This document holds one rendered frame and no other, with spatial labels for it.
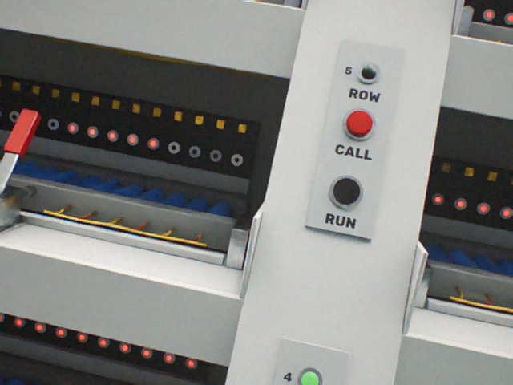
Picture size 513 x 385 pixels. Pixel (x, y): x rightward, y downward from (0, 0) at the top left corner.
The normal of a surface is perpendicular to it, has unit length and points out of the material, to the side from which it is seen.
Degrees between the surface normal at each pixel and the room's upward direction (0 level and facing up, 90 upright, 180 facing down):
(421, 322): 20
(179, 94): 90
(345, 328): 90
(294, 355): 90
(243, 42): 110
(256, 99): 90
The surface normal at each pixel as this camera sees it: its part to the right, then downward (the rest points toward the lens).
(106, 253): 0.18, -0.97
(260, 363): -0.06, -0.17
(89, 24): -0.13, 0.17
